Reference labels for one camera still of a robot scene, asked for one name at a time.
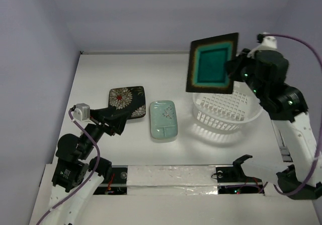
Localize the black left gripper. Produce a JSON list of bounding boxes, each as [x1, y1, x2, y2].
[[79, 105, 129, 158]]

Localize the pale green plate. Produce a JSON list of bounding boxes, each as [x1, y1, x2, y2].
[[149, 100, 178, 140]]

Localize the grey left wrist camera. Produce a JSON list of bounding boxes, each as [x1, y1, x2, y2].
[[69, 103, 90, 122]]

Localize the small black floral plate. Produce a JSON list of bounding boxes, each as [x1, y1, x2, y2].
[[108, 86, 144, 110]]

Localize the white plastic dish rack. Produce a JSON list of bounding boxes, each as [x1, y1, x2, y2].
[[192, 82, 263, 131]]

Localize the silver taped front panel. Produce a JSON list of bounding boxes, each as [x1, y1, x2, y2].
[[126, 165, 218, 196]]

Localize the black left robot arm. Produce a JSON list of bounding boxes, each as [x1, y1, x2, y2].
[[37, 103, 130, 224]]

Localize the large black floral plate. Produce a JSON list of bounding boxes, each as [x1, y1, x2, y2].
[[126, 102, 146, 120]]

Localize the black teal square plate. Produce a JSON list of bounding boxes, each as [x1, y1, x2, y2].
[[186, 33, 239, 94]]

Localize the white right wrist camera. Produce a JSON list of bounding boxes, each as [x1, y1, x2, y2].
[[248, 32, 277, 57]]

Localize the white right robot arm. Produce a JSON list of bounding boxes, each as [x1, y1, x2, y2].
[[225, 49, 321, 200]]

